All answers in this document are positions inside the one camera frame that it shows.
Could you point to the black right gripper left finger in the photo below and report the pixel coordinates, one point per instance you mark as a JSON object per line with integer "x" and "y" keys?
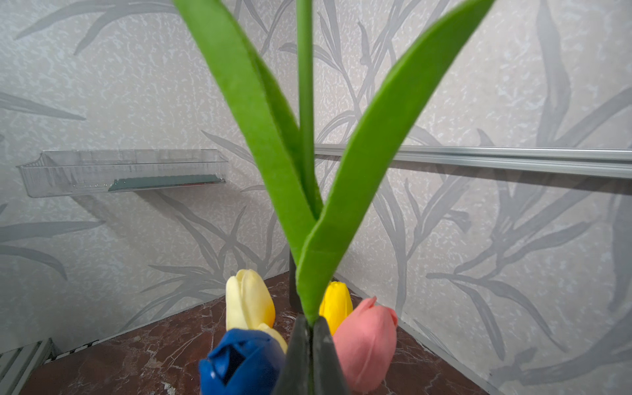
{"x": 296, "y": 376}

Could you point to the cream white tulip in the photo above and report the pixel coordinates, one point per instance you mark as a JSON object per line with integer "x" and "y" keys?
{"x": 248, "y": 302}

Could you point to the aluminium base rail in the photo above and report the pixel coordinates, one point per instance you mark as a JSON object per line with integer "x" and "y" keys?
{"x": 18, "y": 364}

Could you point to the clear plastic wall shelf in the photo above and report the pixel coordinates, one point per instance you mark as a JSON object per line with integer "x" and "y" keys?
{"x": 74, "y": 173}

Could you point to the yellow tulip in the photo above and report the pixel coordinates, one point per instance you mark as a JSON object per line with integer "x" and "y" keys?
{"x": 336, "y": 305}

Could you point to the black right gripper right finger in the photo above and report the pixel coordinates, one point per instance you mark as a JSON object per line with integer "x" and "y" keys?
{"x": 328, "y": 378}

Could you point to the pink tulip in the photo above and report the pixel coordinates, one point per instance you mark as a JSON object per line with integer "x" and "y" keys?
{"x": 365, "y": 343}

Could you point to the blue tulip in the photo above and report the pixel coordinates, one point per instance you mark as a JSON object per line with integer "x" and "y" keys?
{"x": 244, "y": 362}

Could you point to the aluminium frame profile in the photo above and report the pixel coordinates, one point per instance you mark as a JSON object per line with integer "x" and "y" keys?
{"x": 603, "y": 163}

